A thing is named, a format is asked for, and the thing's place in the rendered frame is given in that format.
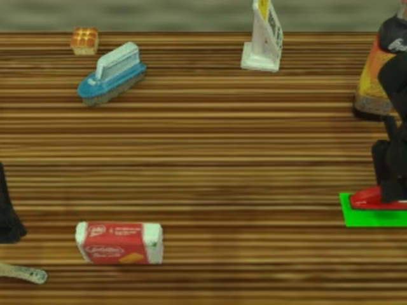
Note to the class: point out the red top black bottom stapler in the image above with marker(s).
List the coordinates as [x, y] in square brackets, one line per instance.
[365, 198]

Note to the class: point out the green mat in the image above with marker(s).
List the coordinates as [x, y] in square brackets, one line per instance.
[369, 217]

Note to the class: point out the grey speckled flat tool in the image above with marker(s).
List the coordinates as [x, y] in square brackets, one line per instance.
[23, 274]

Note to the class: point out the orange soda bottle black cap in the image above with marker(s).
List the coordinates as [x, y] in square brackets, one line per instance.
[372, 82]

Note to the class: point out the red white biscuit pack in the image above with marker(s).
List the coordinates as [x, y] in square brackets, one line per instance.
[118, 243]

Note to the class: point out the toy bread loaf cube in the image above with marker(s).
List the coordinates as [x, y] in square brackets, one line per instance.
[84, 40]

